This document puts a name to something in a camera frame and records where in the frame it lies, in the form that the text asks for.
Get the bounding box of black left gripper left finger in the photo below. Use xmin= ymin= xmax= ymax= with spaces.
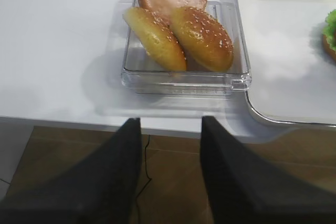
xmin=1 ymin=118 xmax=142 ymax=223

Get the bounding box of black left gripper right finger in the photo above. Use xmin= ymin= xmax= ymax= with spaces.
xmin=200 ymin=116 xmax=335 ymax=223

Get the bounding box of green lettuce on burger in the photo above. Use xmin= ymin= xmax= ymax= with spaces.
xmin=323 ymin=9 xmax=336 ymax=51

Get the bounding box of clear plastic bun bin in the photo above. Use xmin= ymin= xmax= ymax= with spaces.
xmin=121 ymin=0 xmax=252 ymax=96

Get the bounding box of silver metal serving tray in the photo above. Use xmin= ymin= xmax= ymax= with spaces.
xmin=237 ymin=0 xmax=335 ymax=125

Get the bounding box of right sesame bun top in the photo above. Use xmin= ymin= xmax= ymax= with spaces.
xmin=170 ymin=6 xmax=234 ymax=72

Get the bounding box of sesame bun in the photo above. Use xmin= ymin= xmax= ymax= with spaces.
xmin=123 ymin=7 xmax=187 ymax=72
xmin=170 ymin=6 xmax=234 ymax=72

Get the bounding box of left sesame bun top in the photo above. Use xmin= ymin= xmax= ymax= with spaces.
xmin=123 ymin=7 xmax=187 ymax=72

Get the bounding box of bottom burger bun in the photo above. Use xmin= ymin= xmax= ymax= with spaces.
xmin=322 ymin=35 xmax=336 ymax=61

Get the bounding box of thin black floor cable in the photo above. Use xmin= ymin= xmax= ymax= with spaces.
xmin=132 ymin=134 xmax=153 ymax=224

